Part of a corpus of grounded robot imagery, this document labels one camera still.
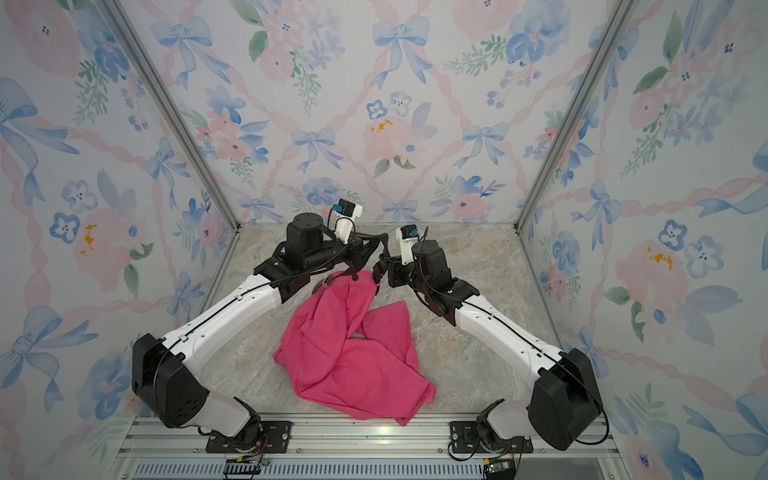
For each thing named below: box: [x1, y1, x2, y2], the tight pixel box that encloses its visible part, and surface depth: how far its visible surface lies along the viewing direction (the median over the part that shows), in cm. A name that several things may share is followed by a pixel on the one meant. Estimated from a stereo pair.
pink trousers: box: [273, 270, 437, 427], surface depth 83 cm
